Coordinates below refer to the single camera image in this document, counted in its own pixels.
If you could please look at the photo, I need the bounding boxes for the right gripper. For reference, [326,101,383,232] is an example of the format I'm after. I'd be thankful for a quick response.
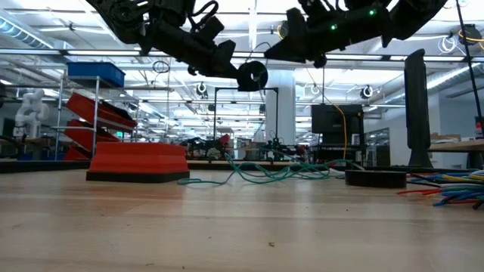
[263,5,390,68]

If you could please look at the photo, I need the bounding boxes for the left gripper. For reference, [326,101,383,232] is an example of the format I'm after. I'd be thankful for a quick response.
[145,17,247,82]

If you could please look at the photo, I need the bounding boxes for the black cable spool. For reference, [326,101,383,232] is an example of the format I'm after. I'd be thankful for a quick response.
[237,60,269,93]

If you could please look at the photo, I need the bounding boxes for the thin green wire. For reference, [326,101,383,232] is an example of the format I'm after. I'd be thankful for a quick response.
[177,153,355,186]

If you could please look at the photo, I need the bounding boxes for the white building column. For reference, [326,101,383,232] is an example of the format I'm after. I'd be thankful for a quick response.
[265,70,296,147]

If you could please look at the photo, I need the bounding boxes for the black monitor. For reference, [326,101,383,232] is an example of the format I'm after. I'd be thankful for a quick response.
[311,104,365,145]

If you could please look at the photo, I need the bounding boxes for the red and black box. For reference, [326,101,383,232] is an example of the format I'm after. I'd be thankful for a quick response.
[85,142,191,184]

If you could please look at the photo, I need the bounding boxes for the blue plastic bin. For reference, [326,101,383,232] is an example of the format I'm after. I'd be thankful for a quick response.
[67,61,126,88]

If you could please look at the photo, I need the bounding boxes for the metal rack with red bins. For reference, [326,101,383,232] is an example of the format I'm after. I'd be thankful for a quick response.
[52,75,139,162]

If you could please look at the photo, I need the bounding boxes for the black tape roll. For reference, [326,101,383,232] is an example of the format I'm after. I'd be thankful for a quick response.
[344,169,408,190]

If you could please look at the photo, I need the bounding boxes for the thin black slanted pole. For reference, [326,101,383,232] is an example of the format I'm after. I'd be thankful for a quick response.
[455,0,484,128]

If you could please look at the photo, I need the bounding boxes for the wooden table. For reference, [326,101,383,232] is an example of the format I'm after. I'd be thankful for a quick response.
[429,138,484,170]

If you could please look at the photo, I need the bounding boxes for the black gantry frame with camera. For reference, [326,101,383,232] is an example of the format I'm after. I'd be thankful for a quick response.
[213,85,280,143]

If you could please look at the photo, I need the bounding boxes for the yellow cable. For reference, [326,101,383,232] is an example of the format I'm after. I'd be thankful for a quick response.
[302,48,348,162]

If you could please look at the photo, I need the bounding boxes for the black ceiling cable reel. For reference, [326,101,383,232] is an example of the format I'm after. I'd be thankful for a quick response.
[458,23,484,45]

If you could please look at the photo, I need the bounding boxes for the bundle of coloured wires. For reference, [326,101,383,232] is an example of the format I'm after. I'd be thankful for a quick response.
[396,169,484,212]

